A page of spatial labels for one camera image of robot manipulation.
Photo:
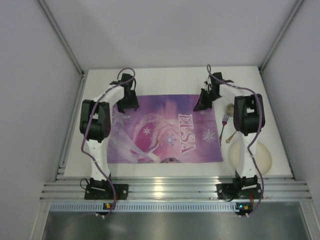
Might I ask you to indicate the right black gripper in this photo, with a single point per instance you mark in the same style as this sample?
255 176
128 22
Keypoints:
206 96

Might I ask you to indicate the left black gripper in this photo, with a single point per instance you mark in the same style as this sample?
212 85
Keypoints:
129 100

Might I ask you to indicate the iridescent purple fork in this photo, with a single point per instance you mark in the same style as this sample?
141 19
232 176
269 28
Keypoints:
224 123

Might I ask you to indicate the purple Elsa placemat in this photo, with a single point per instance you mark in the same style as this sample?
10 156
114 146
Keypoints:
164 129

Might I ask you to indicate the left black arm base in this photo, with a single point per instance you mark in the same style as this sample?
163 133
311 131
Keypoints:
103 190

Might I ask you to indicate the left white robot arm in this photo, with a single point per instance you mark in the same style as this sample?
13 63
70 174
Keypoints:
96 121

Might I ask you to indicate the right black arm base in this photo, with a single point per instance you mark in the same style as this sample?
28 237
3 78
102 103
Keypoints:
240 188

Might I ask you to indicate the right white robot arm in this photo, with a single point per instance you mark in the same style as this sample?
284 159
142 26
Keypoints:
248 117

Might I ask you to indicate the small beige cup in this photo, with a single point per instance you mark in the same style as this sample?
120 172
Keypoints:
230 110

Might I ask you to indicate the gold spoon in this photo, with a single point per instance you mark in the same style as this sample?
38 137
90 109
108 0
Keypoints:
229 139

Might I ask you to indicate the cream white plate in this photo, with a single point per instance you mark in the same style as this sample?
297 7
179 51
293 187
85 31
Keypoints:
263 156

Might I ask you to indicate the aluminium mounting rail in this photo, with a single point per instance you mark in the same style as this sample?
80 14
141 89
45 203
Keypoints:
175 189

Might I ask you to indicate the left aluminium frame post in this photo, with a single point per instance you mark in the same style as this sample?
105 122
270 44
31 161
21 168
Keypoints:
60 35

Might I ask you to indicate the aluminium frame post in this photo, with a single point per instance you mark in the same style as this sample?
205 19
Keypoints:
297 6
60 35

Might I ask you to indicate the perforated grey cable tray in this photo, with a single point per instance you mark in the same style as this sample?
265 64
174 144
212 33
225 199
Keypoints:
148 207

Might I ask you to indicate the right aluminium frame post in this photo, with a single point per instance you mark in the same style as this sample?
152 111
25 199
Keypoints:
297 6

